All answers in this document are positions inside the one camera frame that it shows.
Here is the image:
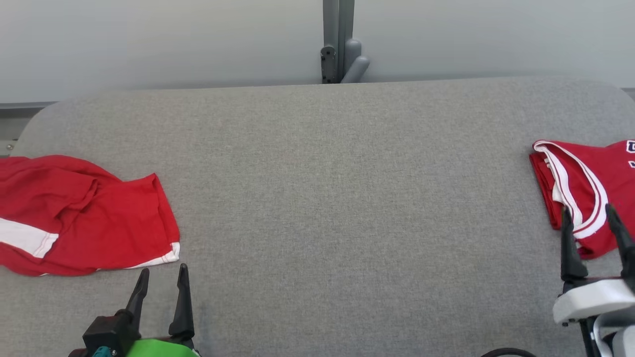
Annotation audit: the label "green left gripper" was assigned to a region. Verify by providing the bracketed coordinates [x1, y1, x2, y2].
[124, 263, 202, 357]

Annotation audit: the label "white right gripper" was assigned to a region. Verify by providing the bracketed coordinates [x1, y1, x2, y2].
[553, 203, 635, 326]

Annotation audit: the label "red white basketball jersey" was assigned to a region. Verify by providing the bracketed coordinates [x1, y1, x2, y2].
[529, 140, 635, 260]

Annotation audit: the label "red white-striped shorts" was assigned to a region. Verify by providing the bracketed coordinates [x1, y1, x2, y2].
[0, 155, 181, 277]

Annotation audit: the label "grey fabric sofa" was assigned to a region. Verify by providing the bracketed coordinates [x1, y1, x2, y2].
[0, 75, 635, 357]

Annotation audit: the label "black cable loop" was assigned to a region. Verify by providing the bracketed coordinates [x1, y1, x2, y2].
[479, 347, 539, 357]

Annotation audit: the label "dark metal bracket plate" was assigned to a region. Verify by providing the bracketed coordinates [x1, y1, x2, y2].
[320, 46, 338, 84]

